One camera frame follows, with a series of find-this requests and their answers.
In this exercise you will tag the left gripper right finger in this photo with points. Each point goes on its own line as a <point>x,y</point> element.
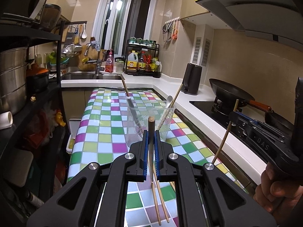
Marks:
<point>165,172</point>

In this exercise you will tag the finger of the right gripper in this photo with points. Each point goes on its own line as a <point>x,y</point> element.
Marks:
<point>245,123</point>

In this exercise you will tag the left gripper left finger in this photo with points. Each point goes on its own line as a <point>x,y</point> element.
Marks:
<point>137,167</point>

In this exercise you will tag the wooden chopstick three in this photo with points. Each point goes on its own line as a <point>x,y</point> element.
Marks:
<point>162,201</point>

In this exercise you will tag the wooden chopstick four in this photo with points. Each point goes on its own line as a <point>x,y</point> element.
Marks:
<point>172,184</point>

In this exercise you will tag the wooden chopstick two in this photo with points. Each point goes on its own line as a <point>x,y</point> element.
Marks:
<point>156,203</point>

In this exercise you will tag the wooden chopstick six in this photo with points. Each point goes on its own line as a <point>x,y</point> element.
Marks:
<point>222,142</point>

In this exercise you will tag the white-handled metal fork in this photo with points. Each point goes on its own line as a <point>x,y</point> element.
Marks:
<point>134,115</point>

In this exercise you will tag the wooden chopstick seven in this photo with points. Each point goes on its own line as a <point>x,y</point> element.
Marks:
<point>174,99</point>

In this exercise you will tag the white ceramic spoon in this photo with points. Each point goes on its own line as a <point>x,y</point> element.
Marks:
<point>169,101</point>

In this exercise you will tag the wooden chopstick one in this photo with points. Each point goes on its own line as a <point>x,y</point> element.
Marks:
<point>151,134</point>

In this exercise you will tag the chrome kitchen faucet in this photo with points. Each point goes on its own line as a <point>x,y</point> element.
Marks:
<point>97,57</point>

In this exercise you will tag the person's right hand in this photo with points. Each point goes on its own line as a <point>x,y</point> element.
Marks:
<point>278,198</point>

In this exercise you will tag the black gas stove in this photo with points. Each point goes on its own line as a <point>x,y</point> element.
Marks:
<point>253,133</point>

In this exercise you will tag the black electric kettle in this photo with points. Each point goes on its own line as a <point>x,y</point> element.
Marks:
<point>191,79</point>

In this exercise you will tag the red dish soap bottle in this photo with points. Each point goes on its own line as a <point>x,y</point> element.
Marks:
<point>109,61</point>

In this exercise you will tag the yellow oil bottle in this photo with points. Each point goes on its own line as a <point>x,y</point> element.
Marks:
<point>132,62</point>

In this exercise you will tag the black spice rack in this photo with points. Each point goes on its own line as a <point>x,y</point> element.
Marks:
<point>148,57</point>

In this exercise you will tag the grey range hood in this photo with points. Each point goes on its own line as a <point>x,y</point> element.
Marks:
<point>275,20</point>

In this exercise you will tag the white hanging ladle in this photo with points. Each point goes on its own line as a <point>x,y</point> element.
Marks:
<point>84,34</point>

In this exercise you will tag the white paper roll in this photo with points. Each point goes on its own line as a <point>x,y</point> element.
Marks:
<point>6,120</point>

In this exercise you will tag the large steel pot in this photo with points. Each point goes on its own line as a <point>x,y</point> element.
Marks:
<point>13,79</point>

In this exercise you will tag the black wok orange handle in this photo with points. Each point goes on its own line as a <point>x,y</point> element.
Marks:
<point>228,93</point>

